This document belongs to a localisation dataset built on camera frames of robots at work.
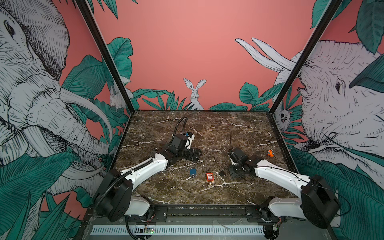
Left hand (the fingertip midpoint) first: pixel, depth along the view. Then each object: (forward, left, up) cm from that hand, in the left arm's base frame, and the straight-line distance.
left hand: (197, 150), depth 83 cm
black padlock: (-9, -14, -13) cm, 21 cm away
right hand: (-8, -19, -9) cm, 22 cm away
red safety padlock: (-11, -7, -12) cm, 18 cm away
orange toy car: (+2, -48, -12) cm, 49 cm away
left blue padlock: (-7, +3, -13) cm, 15 cm away
